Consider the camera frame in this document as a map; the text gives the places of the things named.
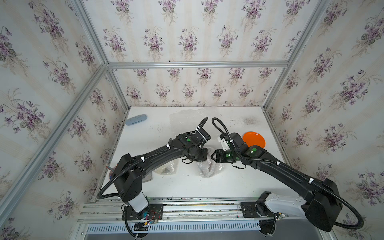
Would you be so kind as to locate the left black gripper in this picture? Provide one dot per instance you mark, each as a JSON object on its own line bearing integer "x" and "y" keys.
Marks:
{"x": 204, "y": 156}

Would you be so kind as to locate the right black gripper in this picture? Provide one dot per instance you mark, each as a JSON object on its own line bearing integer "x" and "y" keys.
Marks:
{"x": 219, "y": 155}

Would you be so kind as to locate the bubble wrap around orange plate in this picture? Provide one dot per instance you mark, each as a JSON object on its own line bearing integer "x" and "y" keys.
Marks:
{"x": 188, "y": 120}

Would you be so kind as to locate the orange dinner plate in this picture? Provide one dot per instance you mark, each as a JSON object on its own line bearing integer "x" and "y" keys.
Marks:
{"x": 254, "y": 139}

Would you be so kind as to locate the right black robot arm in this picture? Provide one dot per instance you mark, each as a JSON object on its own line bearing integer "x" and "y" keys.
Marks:
{"x": 323, "y": 203}

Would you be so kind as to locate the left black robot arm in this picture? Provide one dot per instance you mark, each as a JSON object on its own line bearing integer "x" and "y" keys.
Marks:
{"x": 127, "y": 178}

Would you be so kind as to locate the grey flat block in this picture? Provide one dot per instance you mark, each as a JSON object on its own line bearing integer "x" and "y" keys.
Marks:
{"x": 148, "y": 178}

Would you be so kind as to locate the white vented panel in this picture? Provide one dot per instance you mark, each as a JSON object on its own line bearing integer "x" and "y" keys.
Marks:
{"x": 176, "y": 227}

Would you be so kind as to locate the pink pen cup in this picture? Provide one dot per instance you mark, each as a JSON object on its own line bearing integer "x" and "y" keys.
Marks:
{"x": 110, "y": 172}

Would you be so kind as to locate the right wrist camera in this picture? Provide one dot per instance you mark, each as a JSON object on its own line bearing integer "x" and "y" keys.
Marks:
{"x": 234, "y": 140}

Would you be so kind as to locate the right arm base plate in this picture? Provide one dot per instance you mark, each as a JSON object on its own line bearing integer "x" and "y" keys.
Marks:
{"x": 255, "y": 210}

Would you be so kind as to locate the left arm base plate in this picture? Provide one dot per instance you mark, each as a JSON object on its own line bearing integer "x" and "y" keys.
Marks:
{"x": 151, "y": 212}

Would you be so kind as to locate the aluminium front rail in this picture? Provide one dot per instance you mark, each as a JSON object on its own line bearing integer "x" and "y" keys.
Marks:
{"x": 175, "y": 210}

